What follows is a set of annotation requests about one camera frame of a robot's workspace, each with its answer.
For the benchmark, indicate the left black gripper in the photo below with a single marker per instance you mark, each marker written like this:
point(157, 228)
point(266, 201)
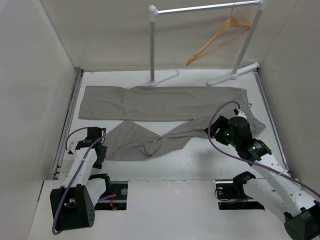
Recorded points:
point(98, 163)

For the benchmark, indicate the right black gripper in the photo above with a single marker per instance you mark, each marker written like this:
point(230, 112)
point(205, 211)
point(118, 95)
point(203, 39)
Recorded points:
point(221, 123)

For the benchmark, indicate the grey trousers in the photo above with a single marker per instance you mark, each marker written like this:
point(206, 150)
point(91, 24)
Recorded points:
point(155, 121)

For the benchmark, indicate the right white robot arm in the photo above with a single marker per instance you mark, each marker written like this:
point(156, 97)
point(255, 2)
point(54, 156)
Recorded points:
point(285, 197)

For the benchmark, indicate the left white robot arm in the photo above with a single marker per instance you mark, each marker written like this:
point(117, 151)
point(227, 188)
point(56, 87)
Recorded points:
point(73, 204)

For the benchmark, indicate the wooden clothes hanger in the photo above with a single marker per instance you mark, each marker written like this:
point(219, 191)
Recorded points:
point(231, 22)

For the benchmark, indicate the white clothes rack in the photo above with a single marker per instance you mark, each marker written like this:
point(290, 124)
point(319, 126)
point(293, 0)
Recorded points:
point(236, 71)

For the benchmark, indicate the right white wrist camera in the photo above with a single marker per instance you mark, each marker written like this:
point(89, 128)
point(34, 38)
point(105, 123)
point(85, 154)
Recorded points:
point(239, 113)

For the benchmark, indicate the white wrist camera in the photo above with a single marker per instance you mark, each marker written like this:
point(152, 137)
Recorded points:
point(239, 113)
point(71, 148)

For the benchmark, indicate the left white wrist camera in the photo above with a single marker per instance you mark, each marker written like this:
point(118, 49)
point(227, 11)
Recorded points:
point(71, 148)

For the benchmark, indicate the left metal table rail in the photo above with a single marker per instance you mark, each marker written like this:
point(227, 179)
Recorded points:
point(59, 154)

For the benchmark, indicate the metal table rail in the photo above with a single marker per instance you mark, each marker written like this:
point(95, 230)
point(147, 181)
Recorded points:
point(59, 154)
point(271, 120)

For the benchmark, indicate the right metal table rail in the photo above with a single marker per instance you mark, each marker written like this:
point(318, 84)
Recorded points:
point(271, 120)

